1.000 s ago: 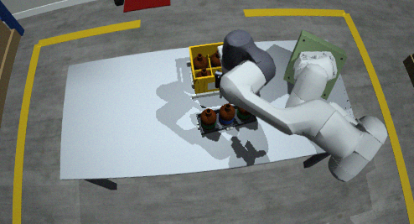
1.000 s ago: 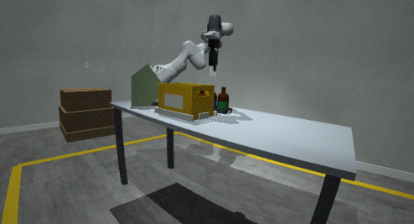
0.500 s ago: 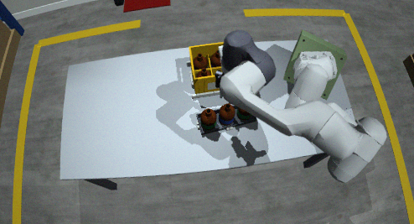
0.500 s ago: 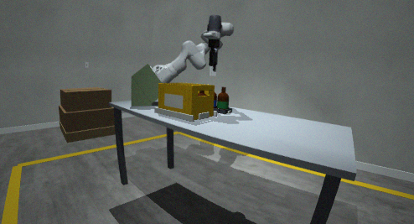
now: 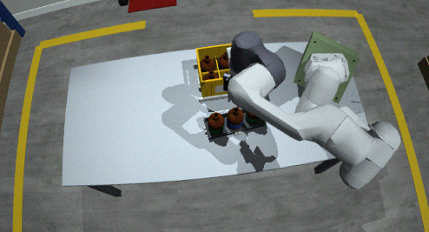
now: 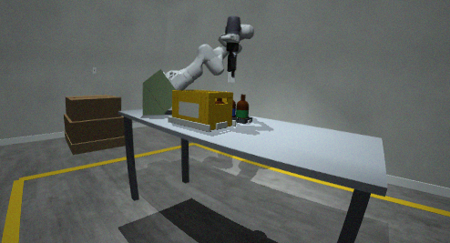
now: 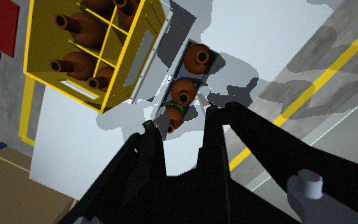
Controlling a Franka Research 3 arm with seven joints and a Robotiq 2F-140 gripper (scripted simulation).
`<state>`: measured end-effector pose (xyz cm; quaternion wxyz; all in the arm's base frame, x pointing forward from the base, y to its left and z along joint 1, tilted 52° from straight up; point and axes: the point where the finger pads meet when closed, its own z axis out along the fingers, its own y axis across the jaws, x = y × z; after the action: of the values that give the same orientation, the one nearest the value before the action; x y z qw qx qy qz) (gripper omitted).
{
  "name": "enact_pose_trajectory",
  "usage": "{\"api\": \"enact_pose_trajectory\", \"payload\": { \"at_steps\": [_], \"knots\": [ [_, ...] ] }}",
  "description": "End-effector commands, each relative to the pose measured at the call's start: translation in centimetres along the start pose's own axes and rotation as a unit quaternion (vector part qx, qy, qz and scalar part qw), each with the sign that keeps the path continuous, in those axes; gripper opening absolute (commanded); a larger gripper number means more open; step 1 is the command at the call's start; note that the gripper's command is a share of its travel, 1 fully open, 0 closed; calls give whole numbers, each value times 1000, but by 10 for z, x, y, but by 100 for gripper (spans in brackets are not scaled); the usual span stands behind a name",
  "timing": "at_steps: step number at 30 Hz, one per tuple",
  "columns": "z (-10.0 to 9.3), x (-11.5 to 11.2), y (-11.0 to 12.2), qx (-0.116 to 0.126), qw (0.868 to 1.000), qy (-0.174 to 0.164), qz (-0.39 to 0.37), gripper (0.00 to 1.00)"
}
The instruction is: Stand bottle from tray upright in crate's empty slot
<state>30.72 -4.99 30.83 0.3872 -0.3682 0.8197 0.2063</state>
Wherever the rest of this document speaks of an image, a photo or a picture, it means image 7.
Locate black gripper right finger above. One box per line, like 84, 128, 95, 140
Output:
185, 93, 358, 224

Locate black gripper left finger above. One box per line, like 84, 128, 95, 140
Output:
57, 106, 171, 224

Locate brown bottle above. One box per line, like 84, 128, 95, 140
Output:
49, 52, 99, 81
113, 0, 141, 31
54, 13, 109, 50
164, 100, 183, 133
87, 67, 115, 93
184, 43, 213, 75
82, 0, 116, 21
171, 77, 197, 105

